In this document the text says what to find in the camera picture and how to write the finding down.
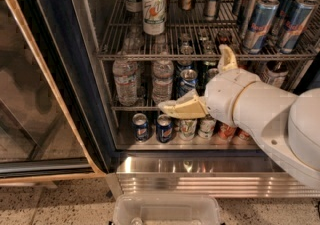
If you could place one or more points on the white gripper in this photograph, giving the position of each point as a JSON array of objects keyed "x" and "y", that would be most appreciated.
[{"x": 224, "y": 96}]

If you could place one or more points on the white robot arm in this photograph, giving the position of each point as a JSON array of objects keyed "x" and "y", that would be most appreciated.
[{"x": 284, "y": 125}]

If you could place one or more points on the green can middle shelf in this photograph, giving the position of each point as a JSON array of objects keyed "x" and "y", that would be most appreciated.
[{"x": 210, "y": 74}]

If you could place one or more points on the blue pepsi can middle shelf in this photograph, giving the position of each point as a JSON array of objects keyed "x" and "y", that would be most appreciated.
[{"x": 188, "y": 81}]

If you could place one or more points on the right 7up can bottom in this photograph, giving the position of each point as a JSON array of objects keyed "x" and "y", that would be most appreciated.
[{"x": 206, "y": 127}]

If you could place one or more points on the left 7up can bottom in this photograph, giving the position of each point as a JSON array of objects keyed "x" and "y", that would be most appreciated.
[{"x": 187, "y": 129}]

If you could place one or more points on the left coke can bottom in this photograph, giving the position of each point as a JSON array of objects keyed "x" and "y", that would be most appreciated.
[{"x": 226, "y": 132}]

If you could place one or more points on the coke can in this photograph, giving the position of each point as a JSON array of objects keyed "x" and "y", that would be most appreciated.
[
  {"x": 243, "y": 135},
  {"x": 226, "y": 132}
]

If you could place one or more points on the right pepsi can bottom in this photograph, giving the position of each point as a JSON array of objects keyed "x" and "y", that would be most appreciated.
[{"x": 164, "y": 128}]

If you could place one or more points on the pepsi can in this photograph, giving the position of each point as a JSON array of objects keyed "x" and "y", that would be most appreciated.
[
  {"x": 164, "y": 128},
  {"x": 140, "y": 127}
]

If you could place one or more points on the right coke can bottom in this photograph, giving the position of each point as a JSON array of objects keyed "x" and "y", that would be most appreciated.
[{"x": 243, "y": 135}]

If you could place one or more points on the left pepsi can bottom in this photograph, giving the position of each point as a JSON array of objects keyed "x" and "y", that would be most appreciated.
[{"x": 140, "y": 127}]

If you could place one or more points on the front redbull can left row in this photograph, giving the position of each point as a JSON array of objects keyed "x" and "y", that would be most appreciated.
[{"x": 259, "y": 25}]

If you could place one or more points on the steel fridge base grille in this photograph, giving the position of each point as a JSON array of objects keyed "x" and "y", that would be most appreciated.
[{"x": 220, "y": 177}]

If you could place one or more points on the front 7up tall can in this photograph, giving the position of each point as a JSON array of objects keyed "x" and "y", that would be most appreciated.
[{"x": 154, "y": 12}]

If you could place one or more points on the glass fridge door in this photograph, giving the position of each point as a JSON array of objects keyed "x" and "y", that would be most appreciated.
[{"x": 52, "y": 120}]

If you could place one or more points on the right water bottle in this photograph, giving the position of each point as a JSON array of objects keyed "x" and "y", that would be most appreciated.
[{"x": 162, "y": 80}]

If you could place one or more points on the water bottle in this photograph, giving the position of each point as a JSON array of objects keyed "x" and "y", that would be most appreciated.
[
  {"x": 162, "y": 80},
  {"x": 125, "y": 77}
]

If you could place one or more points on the left water bottle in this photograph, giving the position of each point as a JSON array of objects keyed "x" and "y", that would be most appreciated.
[{"x": 125, "y": 77}]

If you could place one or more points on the clear plastic bin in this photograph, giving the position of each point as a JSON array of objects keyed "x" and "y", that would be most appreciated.
[{"x": 166, "y": 209}]

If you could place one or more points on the middle wire shelf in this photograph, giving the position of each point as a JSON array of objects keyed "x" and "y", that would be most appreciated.
[{"x": 144, "y": 103}]

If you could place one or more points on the wire shelf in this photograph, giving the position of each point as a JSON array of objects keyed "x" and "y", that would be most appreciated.
[
  {"x": 179, "y": 22},
  {"x": 144, "y": 103}
]

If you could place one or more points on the top wire shelf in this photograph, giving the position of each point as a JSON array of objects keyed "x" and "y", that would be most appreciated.
[{"x": 179, "y": 22}]

